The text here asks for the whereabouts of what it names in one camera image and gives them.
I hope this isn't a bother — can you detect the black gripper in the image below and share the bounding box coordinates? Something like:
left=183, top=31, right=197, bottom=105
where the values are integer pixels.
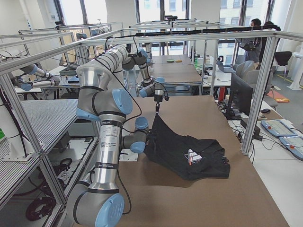
left=154, top=95, right=163, bottom=114
left=147, top=129, right=157, bottom=144

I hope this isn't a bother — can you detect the black printed t-shirt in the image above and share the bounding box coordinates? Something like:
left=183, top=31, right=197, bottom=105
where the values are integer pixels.
left=144, top=115, right=230, bottom=180

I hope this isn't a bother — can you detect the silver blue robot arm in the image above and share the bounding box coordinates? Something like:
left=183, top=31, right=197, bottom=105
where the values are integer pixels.
left=67, top=63, right=148, bottom=227
left=91, top=44, right=164, bottom=116

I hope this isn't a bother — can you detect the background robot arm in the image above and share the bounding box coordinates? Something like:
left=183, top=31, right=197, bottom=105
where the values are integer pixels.
left=11, top=64, right=62, bottom=91

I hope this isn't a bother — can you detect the brown table mat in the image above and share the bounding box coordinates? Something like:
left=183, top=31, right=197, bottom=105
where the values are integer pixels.
left=119, top=96, right=287, bottom=227

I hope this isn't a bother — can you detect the black computer monitor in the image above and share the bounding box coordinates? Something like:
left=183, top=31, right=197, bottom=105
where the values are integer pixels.
left=226, top=74, right=253, bottom=120

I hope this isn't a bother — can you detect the standing person in background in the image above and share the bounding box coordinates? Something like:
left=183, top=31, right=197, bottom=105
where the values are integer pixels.
left=236, top=18, right=276, bottom=70

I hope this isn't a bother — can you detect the blue grey teach pendant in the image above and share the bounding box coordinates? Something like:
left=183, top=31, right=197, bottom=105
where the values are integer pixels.
left=261, top=120, right=297, bottom=137

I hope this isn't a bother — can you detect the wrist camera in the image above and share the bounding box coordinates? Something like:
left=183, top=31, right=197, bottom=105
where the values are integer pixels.
left=162, top=91, right=169, bottom=101

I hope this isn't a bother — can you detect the aluminium cage frame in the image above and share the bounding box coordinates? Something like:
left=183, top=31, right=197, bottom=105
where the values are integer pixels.
left=0, top=20, right=282, bottom=206

